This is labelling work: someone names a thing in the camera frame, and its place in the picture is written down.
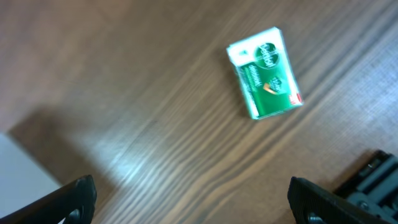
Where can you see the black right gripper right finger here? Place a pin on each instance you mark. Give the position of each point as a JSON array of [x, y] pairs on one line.
[[310, 203]]

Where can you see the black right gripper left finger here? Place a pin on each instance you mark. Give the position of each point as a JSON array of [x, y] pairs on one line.
[[72, 203]]

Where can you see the green soap box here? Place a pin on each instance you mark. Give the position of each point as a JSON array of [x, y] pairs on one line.
[[266, 79]]

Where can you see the white cardboard box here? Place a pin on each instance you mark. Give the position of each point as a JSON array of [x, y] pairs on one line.
[[23, 179]]

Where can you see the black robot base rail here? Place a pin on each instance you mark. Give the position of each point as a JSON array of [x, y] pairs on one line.
[[373, 188]]

